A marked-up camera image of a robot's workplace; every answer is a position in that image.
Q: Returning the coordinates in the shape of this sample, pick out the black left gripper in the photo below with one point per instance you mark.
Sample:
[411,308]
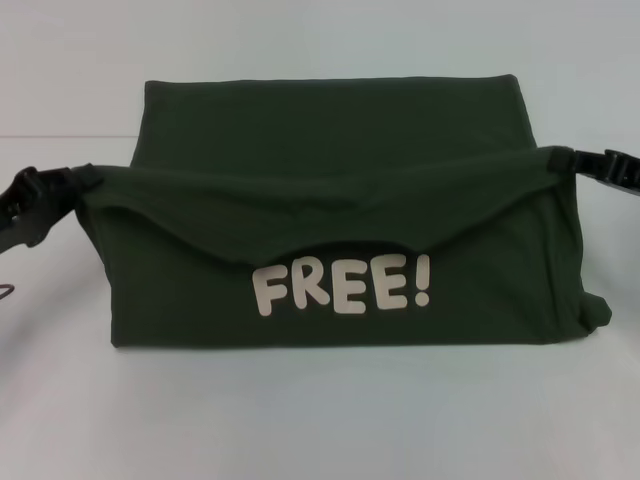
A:
[17,210]

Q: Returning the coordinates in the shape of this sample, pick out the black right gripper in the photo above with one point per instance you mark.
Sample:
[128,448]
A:
[625,172]

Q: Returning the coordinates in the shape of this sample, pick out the dark green t-shirt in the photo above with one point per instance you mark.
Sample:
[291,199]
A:
[350,200]

